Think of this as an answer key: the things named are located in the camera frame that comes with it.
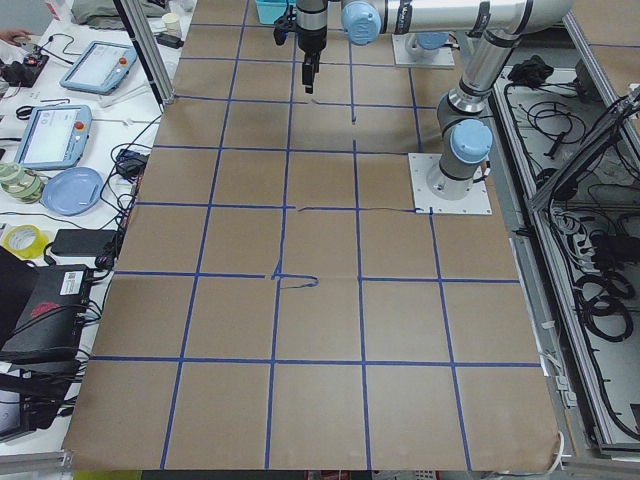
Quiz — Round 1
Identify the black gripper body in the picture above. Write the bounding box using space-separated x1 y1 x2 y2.
296 0 328 54

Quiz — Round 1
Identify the teal plastic bin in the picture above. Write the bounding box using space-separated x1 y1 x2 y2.
255 0 295 25

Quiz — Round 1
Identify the white paper cup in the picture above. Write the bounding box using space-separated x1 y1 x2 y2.
162 12 182 38

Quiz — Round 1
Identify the far blue teach pendant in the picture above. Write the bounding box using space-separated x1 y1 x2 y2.
59 41 138 95

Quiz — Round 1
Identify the blue teach pendant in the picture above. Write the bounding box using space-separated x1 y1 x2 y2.
59 41 138 95
14 105 93 171

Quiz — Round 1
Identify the near blue teach pendant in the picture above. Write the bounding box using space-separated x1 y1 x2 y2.
14 105 93 171

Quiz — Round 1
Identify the blue plastic plate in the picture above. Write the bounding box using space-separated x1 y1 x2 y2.
41 167 104 216

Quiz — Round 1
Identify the black power adapter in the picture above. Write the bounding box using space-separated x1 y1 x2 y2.
50 229 116 257

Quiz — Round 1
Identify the camouflage tape roll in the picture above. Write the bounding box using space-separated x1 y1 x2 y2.
1 162 46 204

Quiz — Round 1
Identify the yellow tape roll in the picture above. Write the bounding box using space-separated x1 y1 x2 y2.
2 225 49 260

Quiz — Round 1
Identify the black computer box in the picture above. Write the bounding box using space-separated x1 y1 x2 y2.
1 249 92 365

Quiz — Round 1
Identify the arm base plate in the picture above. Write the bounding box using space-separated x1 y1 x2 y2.
408 153 492 215
392 34 455 69

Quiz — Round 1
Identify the aluminium frame post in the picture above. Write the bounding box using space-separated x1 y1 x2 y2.
114 0 174 106

